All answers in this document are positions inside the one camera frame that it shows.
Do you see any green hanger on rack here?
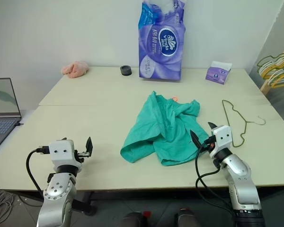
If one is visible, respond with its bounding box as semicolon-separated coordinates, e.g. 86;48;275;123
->
256;52;284;71

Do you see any dark grey rounded shape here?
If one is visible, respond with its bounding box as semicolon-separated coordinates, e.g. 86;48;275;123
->
174;207;197;227
123;211;144;227

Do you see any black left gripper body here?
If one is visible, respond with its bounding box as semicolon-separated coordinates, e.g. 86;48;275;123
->
73;150;90;170

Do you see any olive green wire hanger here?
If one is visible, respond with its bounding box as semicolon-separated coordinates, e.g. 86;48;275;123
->
222;99;266;148

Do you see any dark red-topped object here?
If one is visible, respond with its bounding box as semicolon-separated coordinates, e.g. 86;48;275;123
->
142;210;152;227

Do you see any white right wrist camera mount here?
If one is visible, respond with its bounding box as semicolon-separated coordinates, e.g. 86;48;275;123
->
209;125;233;159

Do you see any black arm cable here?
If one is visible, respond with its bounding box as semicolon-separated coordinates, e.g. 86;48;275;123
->
195;138;236;217
26;145;50;193

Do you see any grey floor cable bundle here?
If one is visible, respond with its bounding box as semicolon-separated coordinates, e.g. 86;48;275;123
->
0;190;22;223

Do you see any pink crumpled cloth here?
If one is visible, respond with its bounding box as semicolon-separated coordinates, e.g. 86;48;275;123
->
62;61;90;79

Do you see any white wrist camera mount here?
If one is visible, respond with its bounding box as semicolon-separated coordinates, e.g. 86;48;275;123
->
209;125;233;159
48;139;76;169

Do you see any green cloth garment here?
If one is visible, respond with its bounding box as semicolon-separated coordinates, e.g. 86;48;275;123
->
120;90;210;167

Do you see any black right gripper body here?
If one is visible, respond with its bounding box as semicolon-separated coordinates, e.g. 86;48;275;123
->
200;135;216;154

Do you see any white hanger on rack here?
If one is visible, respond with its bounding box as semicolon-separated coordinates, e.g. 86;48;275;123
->
266;68;284;89

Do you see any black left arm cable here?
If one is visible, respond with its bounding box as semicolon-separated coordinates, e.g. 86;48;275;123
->
26;145;50;193

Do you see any grey laptop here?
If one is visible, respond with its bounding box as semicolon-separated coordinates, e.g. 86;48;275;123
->
0;77;22;154

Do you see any black table leg frame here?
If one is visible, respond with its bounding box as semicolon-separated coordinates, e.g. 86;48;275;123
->
71;191;98;216

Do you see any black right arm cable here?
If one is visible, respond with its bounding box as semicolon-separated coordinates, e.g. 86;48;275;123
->
195;138;236;217

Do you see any yellow hanger on rack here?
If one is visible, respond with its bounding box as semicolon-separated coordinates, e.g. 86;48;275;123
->
260;56;284;82

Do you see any large purple tissue pack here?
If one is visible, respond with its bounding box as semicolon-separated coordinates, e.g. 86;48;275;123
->
137;0;187;83

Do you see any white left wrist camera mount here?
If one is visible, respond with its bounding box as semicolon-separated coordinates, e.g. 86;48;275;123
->
48;139;76;169

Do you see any black round object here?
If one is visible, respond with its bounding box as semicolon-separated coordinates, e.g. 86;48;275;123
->
120;65;133;77

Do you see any small purple tissue pack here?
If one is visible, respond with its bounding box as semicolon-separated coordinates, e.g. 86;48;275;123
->
205;61;233;85

